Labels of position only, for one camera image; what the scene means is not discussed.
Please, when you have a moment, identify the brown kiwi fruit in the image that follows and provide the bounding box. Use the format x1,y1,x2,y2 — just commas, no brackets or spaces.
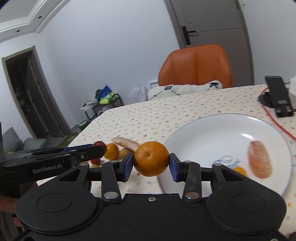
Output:
118,148,133,161

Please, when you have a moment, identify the black metal shelf rack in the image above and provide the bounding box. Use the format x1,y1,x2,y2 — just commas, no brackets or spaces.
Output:
80,93,124,122

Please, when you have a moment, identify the small orange kumquat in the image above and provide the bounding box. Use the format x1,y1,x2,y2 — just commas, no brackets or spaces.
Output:
233,166,247,176

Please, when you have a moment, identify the dotted tablecloth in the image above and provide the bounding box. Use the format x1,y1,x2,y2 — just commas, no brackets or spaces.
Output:
36,84,296,235

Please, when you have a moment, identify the clear plastic bag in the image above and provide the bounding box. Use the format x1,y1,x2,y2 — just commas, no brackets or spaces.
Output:
129,83,148,103

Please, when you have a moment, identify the black door handle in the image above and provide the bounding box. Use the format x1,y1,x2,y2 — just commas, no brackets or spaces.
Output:
181,26,196,45

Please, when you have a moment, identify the orange leather chair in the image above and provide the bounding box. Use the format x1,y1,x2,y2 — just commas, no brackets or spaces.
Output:
158,44,233,88

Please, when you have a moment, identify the large orange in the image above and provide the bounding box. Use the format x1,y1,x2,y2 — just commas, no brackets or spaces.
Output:
133,141,170,177
104,143,119,161

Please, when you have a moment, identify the white ceramic plate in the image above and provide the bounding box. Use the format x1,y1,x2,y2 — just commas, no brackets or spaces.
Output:
164,113,293,195

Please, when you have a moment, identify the white fluffy cushion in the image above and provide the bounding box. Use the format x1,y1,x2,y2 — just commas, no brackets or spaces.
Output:
147,80,223,100

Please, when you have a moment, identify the red small apple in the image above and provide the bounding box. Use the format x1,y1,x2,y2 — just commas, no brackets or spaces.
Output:
92,141,107,153

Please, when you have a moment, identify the grey sofa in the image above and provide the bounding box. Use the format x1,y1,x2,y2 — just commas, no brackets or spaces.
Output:
3,127,46,153

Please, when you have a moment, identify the black phone stand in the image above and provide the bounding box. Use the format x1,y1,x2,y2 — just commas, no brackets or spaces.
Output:
258,76,294,118

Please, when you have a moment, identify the person left hand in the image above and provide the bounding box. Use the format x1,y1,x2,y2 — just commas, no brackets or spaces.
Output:
1,194,23,228

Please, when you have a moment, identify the dark doorway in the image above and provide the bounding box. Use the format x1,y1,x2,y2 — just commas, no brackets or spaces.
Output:
1,46,72,138

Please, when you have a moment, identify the red cable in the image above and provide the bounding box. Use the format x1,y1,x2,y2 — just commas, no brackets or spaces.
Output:
259,81,296,141

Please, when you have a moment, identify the grey door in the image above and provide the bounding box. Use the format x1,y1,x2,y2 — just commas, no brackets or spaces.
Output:
165,0,254,87

